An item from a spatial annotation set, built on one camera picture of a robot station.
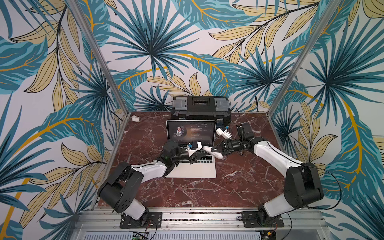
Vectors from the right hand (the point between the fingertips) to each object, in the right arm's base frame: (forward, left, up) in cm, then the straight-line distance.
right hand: (212, 152), depth 75 cm
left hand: (+2, +2, -2) cm, 4 cm away
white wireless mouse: (-3, -2, +3) cm, 5 cm away
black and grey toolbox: (+36, +3, -3) cm, 36 cm away
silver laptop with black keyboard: (+19, +14, -8) cm, 25 cm away
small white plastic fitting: (+39, +51, -16) cm, 66 cm away
